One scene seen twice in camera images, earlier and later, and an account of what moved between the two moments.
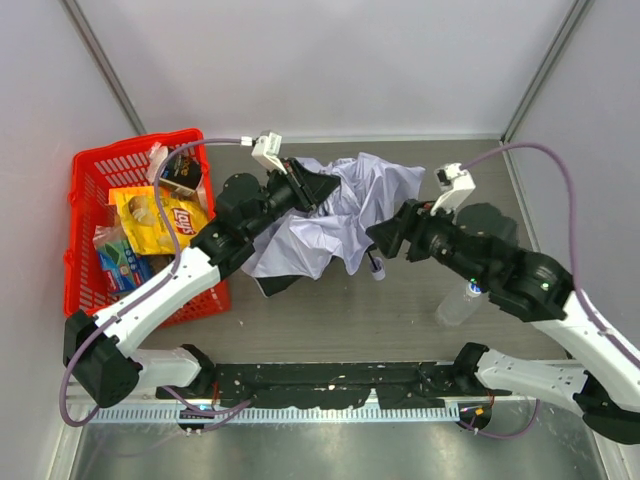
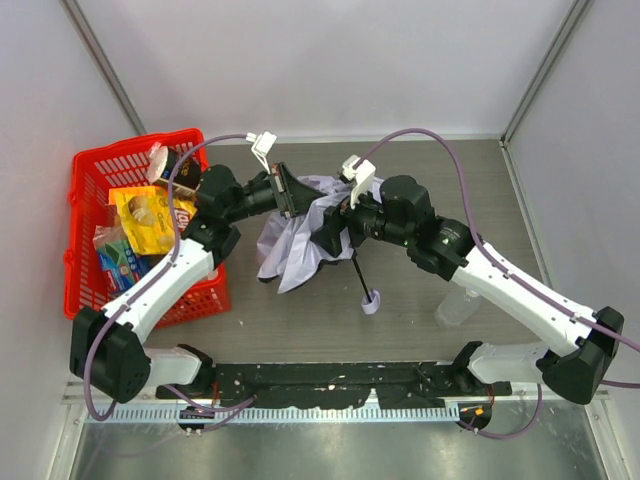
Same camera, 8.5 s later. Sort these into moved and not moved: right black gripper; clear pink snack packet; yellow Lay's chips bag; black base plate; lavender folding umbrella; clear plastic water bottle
Moved: lavender folding umbrella; right black gripper
Not moved: clear plastic water bottle; yellow Lay's chips bag; black base plate; clear pink snack packet
